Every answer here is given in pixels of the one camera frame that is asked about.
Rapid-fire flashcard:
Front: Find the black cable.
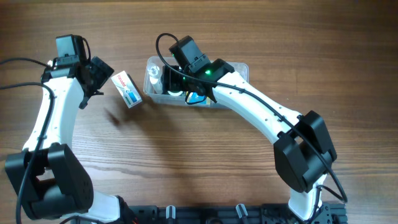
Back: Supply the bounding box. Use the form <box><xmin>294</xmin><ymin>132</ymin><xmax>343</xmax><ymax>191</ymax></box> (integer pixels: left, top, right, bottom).
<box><xmin>155</xmin><ymin>32</ymin><xmax>348</xmax><ymax>205</ymax></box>
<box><xmin>0</xmin><ymin>57</ymin><xmax>57</xmax><ymax>224</ymax></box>

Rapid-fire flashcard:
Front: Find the green round-label small box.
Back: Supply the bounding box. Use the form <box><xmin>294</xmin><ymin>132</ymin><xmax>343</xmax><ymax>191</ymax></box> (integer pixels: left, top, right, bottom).
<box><xmin>167</xmin><ymin>91</ymin><xmax>183</xmax><ymax>96</ymax></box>

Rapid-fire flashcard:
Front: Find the left black cable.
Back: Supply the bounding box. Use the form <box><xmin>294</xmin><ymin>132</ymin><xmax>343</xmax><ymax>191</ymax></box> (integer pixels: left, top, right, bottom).
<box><xmin>0</xmin><ymin>57</ymin><xmax>57</xmax><ymax>224</ymax></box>

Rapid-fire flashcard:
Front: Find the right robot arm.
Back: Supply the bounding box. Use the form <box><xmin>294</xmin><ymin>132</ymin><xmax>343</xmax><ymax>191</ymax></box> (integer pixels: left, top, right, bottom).
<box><xmin>166</xmin><ymin>35</ymin><xmax>337</xmax><ymax>223</ymax></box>

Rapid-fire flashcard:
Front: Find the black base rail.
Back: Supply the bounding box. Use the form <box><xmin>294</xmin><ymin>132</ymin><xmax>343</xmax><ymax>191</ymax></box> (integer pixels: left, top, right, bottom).
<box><xmin>124</xmin><ymin>203</ymin><xmax>348</xmax><ymax>224</ymax></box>

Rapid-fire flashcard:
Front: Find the right black cable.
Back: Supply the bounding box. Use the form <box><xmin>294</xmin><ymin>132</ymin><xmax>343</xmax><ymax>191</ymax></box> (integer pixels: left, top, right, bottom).
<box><xmin>155</xmin><ymin>32</ymin><xmax>348</xmax><ymax>205</ymax></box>

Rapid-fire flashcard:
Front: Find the white Panadol box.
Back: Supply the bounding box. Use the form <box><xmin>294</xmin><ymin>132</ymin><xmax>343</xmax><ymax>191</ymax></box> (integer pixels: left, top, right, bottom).
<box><xmin>111</xmin><ymin>71</ymin><xmax>142</xmax><ymax>108</ymax></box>

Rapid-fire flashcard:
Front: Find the clear plastic container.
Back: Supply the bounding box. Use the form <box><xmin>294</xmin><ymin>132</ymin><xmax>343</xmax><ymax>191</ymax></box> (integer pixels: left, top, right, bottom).
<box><xmin>143</xmin><ymin>56</ymin><xmax>249</xmax><ymax>109</ymax></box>

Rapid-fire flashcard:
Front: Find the blue yellow VapoDrops box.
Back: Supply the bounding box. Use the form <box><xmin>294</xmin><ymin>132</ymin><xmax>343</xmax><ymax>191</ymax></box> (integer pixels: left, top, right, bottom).
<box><xmin>185</xmin><ymin>91</ymin><xmax>212</xmax><ymax>106</ymax></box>

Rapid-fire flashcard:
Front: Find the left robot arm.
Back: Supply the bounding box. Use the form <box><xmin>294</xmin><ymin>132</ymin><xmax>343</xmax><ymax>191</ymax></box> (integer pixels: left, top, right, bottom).
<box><xmin>5</xmin><ymin>35</ymin><xmax>130</xmax><ymax>223</ymax></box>

